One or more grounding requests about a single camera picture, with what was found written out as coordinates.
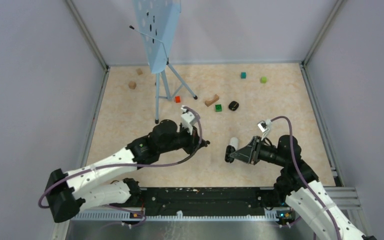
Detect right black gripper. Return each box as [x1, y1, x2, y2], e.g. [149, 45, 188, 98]
[230, 135, 287, 167]

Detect black earbud charging case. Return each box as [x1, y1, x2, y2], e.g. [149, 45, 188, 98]
[228, 101, 240, 112]

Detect white charging case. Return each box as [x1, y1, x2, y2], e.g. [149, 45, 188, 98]
[229, 137, 239, 150]

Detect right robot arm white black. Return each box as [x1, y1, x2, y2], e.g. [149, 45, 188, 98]
[224, 134, 375, 240]

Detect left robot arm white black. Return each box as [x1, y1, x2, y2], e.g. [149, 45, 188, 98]
[38, 119, 210, 223]

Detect green lego brick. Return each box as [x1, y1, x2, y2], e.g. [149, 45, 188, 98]
[214, 104, 223, 113]

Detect red cube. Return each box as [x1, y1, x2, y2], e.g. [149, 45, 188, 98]
[174, 96, 181, 103]

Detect lime green cube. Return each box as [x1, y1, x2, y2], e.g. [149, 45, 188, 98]
[260, 76, 268, 84]

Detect wooden cube near stand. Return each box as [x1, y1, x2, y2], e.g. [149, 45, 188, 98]
[128, 81, 137, 90]

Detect small wooden cube far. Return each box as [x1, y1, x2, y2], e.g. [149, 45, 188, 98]
[136, 68, 143, 76]

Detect light blue music stand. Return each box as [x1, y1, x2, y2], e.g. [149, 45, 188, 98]
[129, 0, 198, 124]

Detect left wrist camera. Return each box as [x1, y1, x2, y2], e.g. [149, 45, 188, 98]
[180, 105, 198, 135]

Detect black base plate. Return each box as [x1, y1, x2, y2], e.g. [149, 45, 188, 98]
[109, 187, 294, 218]

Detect aluminium rail frame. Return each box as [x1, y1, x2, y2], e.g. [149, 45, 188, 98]
[55, 181, 368, 240]

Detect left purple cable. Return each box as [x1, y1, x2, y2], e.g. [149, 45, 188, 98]
[38, 106, 203, 229]

